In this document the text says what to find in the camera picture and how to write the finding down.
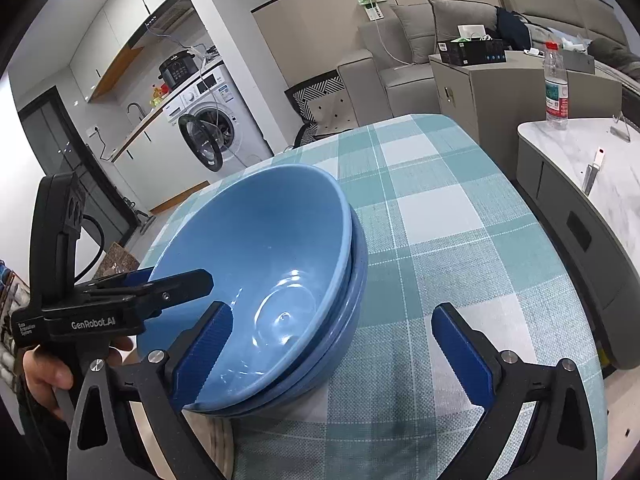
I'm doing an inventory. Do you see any blue bowl front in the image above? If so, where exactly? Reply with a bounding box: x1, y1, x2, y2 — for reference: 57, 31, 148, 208
213, 210, 368, 418

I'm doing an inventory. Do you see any blue bowl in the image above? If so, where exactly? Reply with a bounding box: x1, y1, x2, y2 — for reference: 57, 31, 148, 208
138, 164, 352, 413
213, 210, 368, 418

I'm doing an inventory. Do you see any kitchen faucet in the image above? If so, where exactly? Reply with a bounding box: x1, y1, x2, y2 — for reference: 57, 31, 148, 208
127, 102, 146, 126

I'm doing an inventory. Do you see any person left hand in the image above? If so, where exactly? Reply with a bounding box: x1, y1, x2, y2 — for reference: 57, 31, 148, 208
22, 346, 74, 420

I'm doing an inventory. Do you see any teal checkered tablecloth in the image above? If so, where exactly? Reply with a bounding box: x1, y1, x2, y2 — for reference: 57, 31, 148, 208
128, 112, 609, 480

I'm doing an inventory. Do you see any white washing machine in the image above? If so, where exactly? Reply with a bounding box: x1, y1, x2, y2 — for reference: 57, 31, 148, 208
163, 61, 273, 178

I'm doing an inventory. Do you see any yellow oil bottle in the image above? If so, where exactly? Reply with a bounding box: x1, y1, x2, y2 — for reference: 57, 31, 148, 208
150, 84, 164, 107

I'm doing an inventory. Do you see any black pressure cooker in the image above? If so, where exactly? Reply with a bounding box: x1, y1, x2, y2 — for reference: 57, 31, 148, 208
158, 50, 198, 90

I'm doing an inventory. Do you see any white marble side table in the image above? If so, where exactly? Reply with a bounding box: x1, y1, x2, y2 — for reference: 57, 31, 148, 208
516, 118, 639, 370

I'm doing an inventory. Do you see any patterned floor mat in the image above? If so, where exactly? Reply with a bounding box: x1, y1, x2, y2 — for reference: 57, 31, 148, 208
285, 70, 358, 148

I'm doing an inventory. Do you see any range hood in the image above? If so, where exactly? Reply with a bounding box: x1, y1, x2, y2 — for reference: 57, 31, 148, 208
127, 0, 195, 49

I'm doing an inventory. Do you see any grey side cabinet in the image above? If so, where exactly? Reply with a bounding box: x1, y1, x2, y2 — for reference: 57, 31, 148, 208
430, 51, 623, 180

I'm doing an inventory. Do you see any clear water bottle red cap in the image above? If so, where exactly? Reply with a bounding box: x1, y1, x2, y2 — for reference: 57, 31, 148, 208
542, 41, 568, 130

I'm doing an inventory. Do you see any grey sofa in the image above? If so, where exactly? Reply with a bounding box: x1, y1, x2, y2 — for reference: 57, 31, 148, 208
359, 0, 628, 114

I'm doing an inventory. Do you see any black box on cabinet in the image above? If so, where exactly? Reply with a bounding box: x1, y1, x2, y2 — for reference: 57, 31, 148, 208
437, 39, 506, 66

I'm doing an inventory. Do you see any white tissue box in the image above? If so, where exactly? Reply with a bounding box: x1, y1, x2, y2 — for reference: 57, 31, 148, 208
458, 24, 487, 41

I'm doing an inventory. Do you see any grey cushion left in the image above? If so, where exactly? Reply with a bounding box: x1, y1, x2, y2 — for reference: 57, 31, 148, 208
390, 2, 436, 64

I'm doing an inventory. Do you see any grey cushion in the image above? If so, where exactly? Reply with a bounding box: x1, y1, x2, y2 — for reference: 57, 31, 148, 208
390, 2, 436, 64
427, 0, 497, 42

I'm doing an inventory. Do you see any grey cushion right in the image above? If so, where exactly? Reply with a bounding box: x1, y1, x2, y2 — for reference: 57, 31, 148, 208
427, 0, 497, 42

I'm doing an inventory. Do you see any black cable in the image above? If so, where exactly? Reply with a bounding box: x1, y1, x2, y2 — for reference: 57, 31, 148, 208
74, 212, 108, 283

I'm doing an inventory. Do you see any white wall socket charger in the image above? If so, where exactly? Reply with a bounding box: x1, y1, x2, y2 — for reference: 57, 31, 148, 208
358, 0, 387, 22

